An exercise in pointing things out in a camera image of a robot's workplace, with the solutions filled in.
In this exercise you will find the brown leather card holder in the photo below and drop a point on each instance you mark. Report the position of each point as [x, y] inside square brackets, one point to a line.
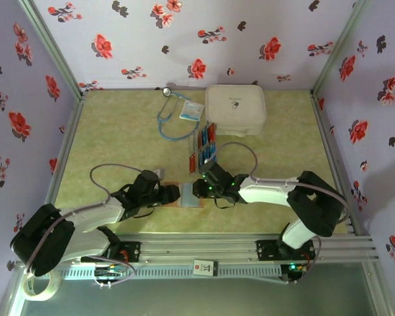
[187, 195]

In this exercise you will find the red credit card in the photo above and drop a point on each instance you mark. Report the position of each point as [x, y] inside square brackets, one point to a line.
[211, 131]
[199, 140]
[192, 163]

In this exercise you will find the blue credit card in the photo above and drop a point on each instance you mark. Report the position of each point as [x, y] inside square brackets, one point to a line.
[205, 154]
[204, 136]
[212, 150]

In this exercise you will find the clear acrylic card stand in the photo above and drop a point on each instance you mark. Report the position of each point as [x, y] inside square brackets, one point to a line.
[190, 145]

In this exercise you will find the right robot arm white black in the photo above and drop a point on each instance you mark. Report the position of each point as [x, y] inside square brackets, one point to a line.
[316, 204]

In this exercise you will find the red white label card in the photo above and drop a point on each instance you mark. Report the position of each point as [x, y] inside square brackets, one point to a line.
[204, 267]

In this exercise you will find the blue white sealed packet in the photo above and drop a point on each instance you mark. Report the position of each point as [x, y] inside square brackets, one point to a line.
[191, 111]

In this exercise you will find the white zip pouch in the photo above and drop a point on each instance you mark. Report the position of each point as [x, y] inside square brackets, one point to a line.
[235, 110]

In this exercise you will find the blue stethoscope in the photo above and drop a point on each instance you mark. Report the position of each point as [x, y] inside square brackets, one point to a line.
[166, 91]

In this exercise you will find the clear tape roll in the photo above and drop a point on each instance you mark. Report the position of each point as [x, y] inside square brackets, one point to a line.
[52, 291]

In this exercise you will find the aluminium frame cross rail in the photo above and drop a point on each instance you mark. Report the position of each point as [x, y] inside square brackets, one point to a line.
[197, 247]

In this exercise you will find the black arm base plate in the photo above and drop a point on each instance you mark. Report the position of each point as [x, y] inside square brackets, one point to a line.
[131, 251]
[266, 249]

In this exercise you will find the aluminium frame side rail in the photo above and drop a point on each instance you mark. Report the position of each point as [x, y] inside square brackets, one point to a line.
[333, 158]
[61, 158]

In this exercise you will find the aluminium upright post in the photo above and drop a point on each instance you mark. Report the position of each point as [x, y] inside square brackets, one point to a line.
[53, 49]
[339, 49]

